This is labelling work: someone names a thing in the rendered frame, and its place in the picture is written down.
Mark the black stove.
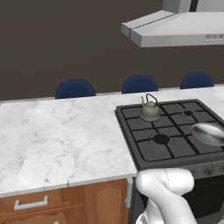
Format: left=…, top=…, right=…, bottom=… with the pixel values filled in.
left=115, top=98, right=224, bottom=224

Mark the silver pan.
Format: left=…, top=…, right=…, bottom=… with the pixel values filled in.
left=190, top=122, right=224, bottom=147

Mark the grey kettle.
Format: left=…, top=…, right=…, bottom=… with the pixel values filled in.
left=139, top=93, right=160, bottom=123

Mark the blue chair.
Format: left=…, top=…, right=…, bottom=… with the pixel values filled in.
left=121, top=73, right=159, bottom=95
left=55, top=78, right=97, bottom=100
left=179, top=70, right=215, bottom=90

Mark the grey range hood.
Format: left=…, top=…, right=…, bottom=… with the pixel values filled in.
left=121, top=0, right=224, bottom=49

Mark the wooden drawer front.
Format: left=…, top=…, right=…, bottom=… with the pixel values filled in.
left=0, top=186, right=87, bottom=218

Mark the silver cabinet door handle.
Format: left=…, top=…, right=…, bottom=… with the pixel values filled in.
left=124, top=177, right=134, bottom=209

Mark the silver drawer handle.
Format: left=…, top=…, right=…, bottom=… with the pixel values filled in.
left=13, top=195, right=50, bottom=212

